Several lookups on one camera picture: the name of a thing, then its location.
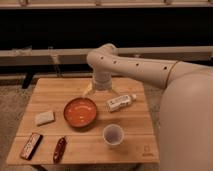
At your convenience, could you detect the white sponge block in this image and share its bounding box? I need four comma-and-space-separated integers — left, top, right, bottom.
35, 111, 55, 126

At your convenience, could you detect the translucent plastic cup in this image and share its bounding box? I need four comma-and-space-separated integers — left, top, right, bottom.
102, 124, 124, 147

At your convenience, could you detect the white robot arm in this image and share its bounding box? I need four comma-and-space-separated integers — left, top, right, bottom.
87, 44, 213, 171

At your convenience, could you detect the wooden table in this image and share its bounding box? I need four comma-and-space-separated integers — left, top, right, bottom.
6, 78, 159, 165

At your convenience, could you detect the white plastic bottle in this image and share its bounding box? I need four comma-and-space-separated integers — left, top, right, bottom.
106, 94, 137, 112

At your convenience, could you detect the orange ceramic bowl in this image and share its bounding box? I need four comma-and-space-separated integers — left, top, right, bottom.
63, 98, 97, 128

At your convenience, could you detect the red snack packet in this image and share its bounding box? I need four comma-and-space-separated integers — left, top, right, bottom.
53, 137, 67, 163

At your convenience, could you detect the grey horizontal rail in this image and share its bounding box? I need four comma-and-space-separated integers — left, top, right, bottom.
0, 46, 213, 66

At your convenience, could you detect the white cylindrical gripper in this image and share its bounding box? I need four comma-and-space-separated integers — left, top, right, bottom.
82, 70, 120, 97

